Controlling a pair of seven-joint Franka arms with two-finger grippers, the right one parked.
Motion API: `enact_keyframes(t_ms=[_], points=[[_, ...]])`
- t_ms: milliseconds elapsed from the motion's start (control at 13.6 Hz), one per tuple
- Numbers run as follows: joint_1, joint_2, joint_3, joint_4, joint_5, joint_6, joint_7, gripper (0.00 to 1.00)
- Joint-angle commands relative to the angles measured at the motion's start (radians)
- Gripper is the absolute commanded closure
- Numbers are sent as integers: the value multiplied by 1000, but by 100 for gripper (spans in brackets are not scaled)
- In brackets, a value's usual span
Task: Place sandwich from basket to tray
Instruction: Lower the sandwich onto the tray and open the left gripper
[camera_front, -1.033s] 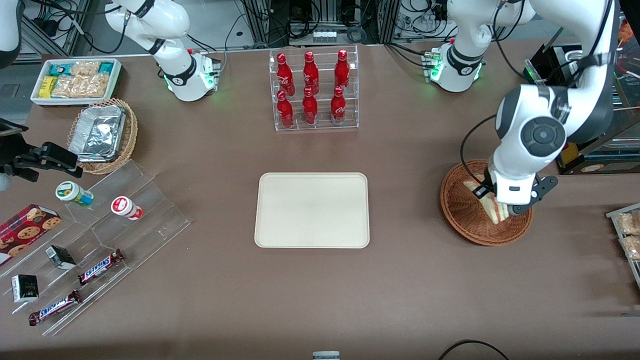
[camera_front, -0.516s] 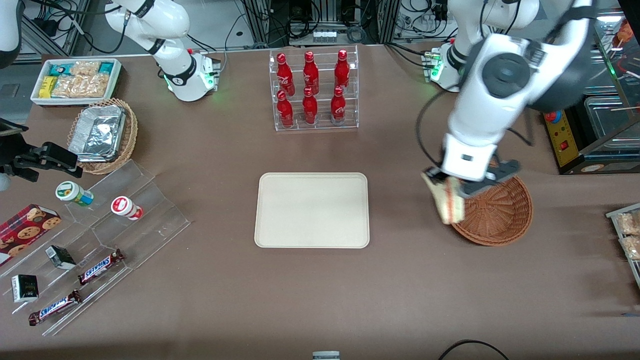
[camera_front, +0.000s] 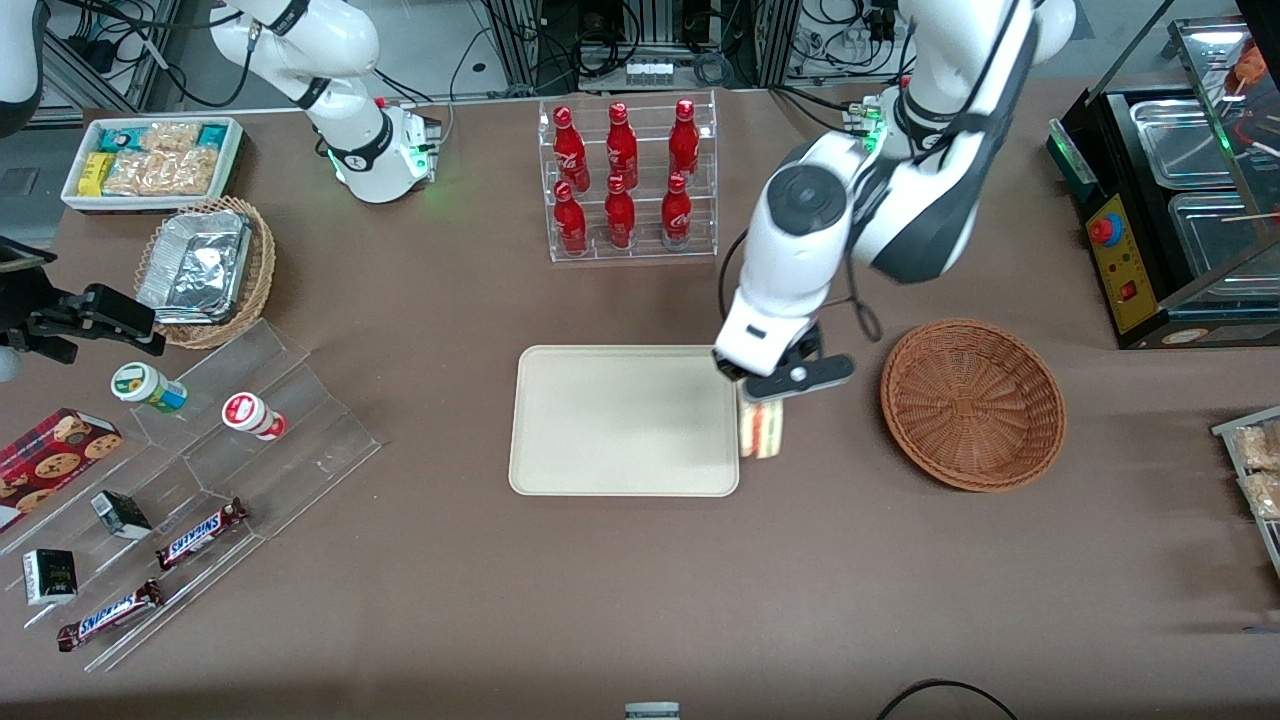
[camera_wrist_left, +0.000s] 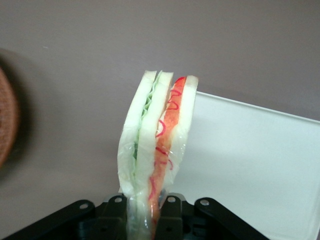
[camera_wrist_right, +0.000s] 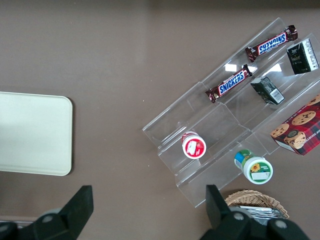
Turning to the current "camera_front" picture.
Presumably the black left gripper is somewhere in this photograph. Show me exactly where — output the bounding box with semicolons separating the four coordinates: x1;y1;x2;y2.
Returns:
714;322;827;413

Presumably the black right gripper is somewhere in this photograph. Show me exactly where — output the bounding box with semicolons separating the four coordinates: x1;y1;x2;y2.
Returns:
0;264;167;365

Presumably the triangular sandwich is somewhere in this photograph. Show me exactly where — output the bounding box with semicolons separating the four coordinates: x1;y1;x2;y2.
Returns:
738;400;788;460

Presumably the beige rectangular tray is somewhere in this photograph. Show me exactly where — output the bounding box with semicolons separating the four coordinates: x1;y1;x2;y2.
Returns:
508;344;741;498

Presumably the light wicker basket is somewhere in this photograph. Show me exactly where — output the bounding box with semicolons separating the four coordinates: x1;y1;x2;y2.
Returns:
134;196;277;350

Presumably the brown wicker basket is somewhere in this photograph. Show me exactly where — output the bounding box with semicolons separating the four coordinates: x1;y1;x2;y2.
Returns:
880;318;1067;493

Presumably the grey metal snack tray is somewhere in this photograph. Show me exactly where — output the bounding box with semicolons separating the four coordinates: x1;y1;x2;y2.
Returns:
1210;405;1280;581

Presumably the green label yogurt bottle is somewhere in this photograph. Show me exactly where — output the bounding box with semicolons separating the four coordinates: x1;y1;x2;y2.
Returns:
110;362;188;415

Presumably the foil container stack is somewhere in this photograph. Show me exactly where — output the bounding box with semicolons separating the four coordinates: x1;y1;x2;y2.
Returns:
137;210;253;325

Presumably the white snack bin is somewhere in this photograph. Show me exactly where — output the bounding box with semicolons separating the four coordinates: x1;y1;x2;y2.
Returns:
60;116;246;213

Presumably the red label yogurt bottle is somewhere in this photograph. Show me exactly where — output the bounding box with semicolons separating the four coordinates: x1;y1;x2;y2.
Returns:
221;392;288;442

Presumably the large clear cookie bag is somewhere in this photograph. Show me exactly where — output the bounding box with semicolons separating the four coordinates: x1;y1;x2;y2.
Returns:
104;148;222;197

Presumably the red plaid cookie box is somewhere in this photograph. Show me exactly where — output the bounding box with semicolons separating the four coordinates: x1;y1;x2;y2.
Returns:
0;407;125;533

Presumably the small black box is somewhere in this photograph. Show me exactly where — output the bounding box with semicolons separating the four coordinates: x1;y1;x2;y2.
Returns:
22;548;79;607
90;490;153;541

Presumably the small clear cookie bag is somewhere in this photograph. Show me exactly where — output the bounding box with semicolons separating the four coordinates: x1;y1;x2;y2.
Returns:
140;121;203;154

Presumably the clear acrylic bottle rack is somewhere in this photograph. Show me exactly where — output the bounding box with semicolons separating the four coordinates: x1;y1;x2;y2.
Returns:
538;90;719;264

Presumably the red cola bottle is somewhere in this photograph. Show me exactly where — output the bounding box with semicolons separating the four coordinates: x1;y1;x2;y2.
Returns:
605;102;639;189
668;98;701;181
661;172;694;249
553;106;590;191
604;175;637;249
553;180;589;256

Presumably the clear acrylic stepped display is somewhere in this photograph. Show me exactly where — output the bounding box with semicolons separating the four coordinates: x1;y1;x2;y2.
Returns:
0;318;383;673

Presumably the Snickers bar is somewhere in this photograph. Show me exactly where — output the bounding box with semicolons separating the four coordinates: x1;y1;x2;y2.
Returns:
155;497;249;572
56;578;165;653

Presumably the black food warmer machine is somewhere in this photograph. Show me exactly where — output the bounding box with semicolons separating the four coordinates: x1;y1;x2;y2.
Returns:
1046;15;1280;351

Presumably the steel pan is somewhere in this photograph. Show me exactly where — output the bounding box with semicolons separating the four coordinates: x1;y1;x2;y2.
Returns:
1130;97;1247;191
1167;190;1280;303

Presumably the clear snack pack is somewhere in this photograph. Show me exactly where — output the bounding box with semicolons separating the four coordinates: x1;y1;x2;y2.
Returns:
1232;422;1280;471
1240;470;1280;521

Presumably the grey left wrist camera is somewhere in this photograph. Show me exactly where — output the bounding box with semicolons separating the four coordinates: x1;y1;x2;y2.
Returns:
745;353;857;404

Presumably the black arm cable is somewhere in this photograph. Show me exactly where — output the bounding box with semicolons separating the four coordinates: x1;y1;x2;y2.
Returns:
718;228;883;346

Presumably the black table cable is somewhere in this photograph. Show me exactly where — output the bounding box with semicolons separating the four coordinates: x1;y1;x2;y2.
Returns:
875;678;1021;720

